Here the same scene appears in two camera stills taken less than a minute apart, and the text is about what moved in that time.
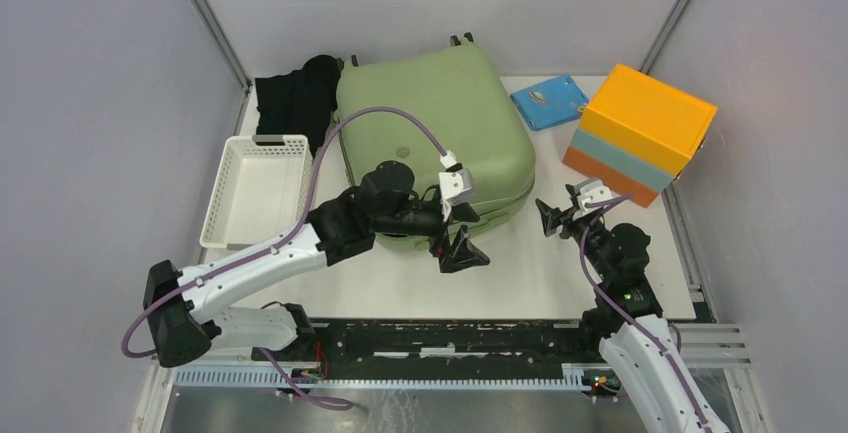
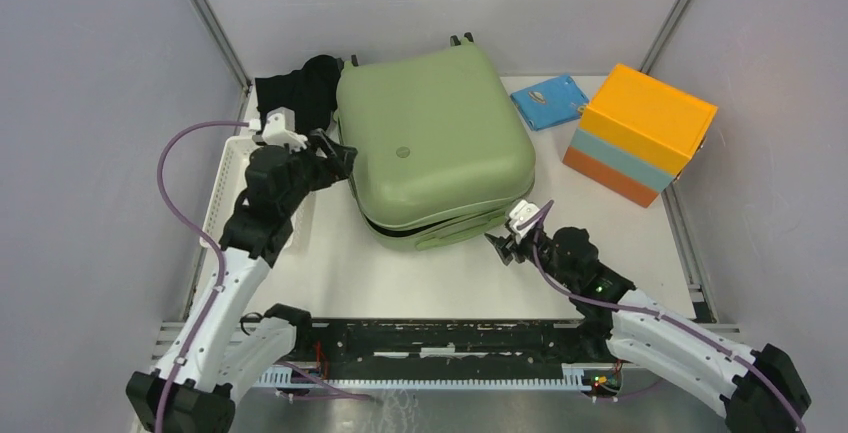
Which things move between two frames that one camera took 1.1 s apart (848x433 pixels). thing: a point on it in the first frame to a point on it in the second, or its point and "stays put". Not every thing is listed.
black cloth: x=299 y=102 stays put
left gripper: x=462 y=252 to x=338 y=162
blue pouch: x=553 y=102 stays put
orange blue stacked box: x=636 y=134 stays put
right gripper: x=552 y=217 to x=507 y=245
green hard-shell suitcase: x=468 y=96 stays put
